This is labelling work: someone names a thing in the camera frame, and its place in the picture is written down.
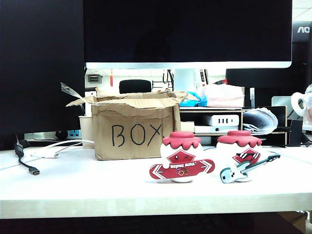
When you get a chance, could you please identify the large silver-framed monitor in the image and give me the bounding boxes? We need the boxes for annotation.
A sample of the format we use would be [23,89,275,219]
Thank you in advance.
[82,0,293,70]

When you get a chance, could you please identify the white USB charger hub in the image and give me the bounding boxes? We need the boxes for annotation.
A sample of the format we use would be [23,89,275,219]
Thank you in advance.
[210,114,240,128]

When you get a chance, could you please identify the black AOC monitor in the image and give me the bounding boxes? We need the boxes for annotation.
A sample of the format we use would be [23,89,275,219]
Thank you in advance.
[225,20,312,108]

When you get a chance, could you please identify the large black monitor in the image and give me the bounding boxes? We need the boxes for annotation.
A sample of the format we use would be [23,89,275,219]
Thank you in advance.
[0,0,85,151]

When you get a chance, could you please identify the silver monitor stand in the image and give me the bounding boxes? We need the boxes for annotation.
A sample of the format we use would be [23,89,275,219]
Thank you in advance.
[271,95,293,118]

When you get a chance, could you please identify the black office chair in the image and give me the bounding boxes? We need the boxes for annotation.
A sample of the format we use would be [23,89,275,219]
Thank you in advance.
[118,79,152,94]

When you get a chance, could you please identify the clear packing tape strip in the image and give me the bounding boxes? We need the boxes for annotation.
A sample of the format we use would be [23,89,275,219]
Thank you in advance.
[59,81,85,99]

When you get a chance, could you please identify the white cable with adapter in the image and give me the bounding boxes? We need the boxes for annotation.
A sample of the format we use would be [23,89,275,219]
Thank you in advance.
[30,138,95,159]

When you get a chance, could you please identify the black cable with ferrite block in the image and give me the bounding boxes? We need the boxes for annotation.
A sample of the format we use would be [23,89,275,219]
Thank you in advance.
[14,133,41,176]

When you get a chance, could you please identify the small beige cardboard box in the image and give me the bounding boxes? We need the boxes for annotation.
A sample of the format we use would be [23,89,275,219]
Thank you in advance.
[180,120,195,134]

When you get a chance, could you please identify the black wooden desk shelf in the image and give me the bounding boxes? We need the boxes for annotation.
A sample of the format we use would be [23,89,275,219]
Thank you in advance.
[178,105,288,148]

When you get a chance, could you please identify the red white snowboard doll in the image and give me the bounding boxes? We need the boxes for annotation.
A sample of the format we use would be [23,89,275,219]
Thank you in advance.
[149,131,216,184]

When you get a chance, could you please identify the red white guitar doll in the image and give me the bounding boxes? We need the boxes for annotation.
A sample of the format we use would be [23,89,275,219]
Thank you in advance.
[215,130,281,184]

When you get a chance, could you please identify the rolled printed papers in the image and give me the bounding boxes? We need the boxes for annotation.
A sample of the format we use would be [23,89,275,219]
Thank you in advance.
[242,108,279,135]

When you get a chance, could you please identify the clear plastic snack bag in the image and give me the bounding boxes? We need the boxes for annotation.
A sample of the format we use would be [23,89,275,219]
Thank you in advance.
[302,82,312,133]

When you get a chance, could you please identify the brown cardboard box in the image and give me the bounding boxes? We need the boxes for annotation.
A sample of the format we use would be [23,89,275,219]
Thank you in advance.
[65,87,196,161]

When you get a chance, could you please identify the flat white Apple box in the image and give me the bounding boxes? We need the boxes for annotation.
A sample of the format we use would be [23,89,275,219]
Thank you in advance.
[194,125,241,134]

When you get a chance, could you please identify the upright silver metal rod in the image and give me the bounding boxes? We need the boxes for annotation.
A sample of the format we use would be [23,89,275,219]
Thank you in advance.
[249,87,256,108]

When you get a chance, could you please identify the beige paper cup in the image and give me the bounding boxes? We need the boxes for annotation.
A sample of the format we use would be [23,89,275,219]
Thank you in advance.
[78,115,96,150]

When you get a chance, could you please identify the blue tissue pack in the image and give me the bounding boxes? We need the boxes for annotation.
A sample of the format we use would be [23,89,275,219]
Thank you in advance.
[179,91,208,108]

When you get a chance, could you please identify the silver power strip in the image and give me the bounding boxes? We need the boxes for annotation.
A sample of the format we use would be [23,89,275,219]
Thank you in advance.
[23,129,82,142]

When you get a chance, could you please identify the white tape roll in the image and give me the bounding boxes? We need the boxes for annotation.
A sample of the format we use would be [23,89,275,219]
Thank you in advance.
[291,92,309,117]

